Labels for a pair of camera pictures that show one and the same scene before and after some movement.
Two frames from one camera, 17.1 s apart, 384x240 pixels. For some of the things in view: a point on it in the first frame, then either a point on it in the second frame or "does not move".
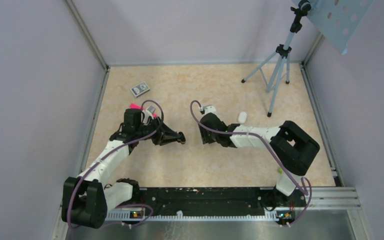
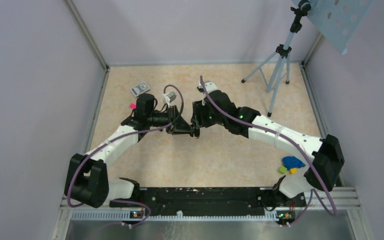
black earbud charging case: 182,139 -> 197,133
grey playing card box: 140,89 does not move
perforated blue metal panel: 340,20 does not move
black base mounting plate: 220,201 does not move
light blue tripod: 271,69 does not move
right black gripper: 205,139 -> 198,119
